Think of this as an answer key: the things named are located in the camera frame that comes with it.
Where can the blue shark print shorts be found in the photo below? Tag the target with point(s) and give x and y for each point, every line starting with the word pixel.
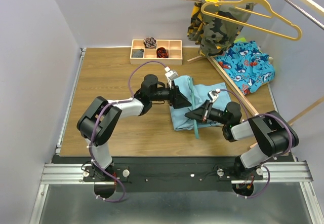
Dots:
pixel 247 66

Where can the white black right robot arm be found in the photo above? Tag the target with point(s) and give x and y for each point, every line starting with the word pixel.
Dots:
pixel 274 136

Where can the aluminium front frame rail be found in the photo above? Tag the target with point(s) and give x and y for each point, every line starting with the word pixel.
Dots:
pixel 284 195

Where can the grey rolled sock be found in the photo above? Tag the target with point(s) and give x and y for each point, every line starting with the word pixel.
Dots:
pixel 138 53

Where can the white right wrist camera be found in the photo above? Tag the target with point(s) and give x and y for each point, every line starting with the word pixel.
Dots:
pixel 213 95

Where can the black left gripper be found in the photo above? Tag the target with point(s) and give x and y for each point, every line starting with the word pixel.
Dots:
pixel 176 98

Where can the camouflage shorts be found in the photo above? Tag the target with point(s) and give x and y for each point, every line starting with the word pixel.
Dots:
pixel 214 35

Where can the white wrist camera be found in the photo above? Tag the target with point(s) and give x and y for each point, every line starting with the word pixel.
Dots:
pixel 213 95
pixel 170 75

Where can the light blue trousers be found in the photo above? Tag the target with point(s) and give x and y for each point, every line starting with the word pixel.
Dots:
pixel 180 122

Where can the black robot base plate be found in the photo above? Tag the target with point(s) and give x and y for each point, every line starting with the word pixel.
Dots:
pixel 172 174

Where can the patterned pink black sock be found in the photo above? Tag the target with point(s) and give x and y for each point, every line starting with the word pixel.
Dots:
pixel 150 42

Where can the aluminium table edge rail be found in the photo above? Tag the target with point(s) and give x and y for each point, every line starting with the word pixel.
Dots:
pixel 74 86

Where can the metal hanging rod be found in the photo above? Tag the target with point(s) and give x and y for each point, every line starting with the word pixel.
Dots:
pixel 305 14

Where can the teal plastic hanger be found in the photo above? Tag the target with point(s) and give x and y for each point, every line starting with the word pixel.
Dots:
pixel 193 103

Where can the wooden compartment tray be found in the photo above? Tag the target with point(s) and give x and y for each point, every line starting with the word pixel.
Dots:
pixel 174 48

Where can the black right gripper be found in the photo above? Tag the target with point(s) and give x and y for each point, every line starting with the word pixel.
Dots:
pixel 199 113

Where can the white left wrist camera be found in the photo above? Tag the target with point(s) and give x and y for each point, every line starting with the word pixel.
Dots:
pixel 170 75

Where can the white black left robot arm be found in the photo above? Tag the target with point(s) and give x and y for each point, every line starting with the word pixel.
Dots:
pixel 100 119

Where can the orange black rolled sock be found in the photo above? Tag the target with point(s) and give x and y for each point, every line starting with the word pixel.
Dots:
pixel 161 52

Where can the wooden clothes rack frame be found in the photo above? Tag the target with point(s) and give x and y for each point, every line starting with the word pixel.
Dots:
pixel 237 93

